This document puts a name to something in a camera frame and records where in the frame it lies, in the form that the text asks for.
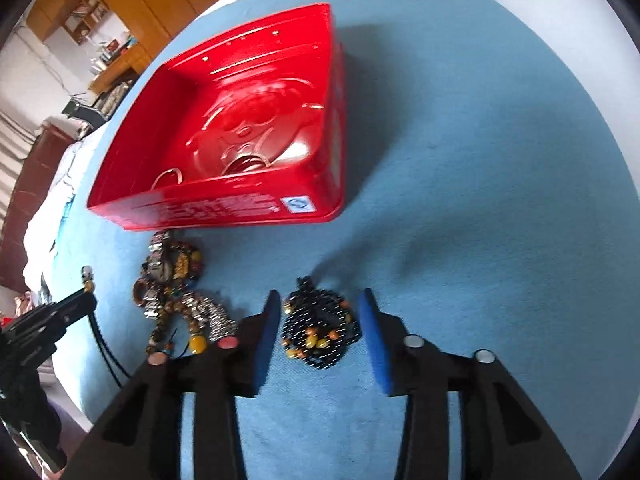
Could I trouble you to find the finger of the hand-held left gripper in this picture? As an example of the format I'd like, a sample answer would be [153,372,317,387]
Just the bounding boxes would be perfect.
[51,291,99,327]

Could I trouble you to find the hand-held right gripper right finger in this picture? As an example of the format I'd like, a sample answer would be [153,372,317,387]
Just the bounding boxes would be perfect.
[359,289,583,480]

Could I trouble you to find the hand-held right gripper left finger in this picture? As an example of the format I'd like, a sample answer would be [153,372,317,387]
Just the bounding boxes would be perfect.
[62,289,282,480]

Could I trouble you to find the silver sparkly bracelet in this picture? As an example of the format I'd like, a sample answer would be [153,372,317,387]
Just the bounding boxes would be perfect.
[190,294,239,344]

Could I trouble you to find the black bead necklace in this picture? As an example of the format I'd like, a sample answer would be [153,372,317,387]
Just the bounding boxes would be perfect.
[280,276,362,367]

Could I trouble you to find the brown amber bead bracelet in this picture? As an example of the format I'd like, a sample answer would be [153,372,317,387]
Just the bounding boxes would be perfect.
[144,290,212,362]

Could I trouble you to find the carved brown bead bracelet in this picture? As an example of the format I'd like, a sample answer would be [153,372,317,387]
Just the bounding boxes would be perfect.
[167,241,207,287]

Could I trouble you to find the red tin box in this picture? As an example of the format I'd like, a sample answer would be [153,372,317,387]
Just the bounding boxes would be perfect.
[86,2,347,233]

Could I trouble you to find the thin silver bangle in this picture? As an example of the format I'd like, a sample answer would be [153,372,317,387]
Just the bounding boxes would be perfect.
[154,168,184,192]
[221,155,274,177]

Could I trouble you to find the white quilt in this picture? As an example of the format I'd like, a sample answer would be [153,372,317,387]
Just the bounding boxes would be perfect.
[22,135,102,292]

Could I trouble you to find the dark wooden headboard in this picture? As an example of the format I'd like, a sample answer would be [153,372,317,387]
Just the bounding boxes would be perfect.
[0,126,77,287]

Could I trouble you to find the beige curtain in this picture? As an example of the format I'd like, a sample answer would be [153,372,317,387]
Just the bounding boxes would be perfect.
[0,110,42,222]

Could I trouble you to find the blue blanket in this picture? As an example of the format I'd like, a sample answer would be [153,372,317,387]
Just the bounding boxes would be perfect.
[45,0,637,480]

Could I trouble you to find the black office chair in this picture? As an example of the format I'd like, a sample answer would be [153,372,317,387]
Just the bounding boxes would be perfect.
[61,96,109,127]

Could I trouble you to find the wooden desk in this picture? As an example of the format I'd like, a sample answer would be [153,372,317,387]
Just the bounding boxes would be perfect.
[89,44,152,95]

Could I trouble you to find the wall bookshelf with books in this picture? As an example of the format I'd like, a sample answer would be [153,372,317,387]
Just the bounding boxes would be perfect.
[60,0,112,44]

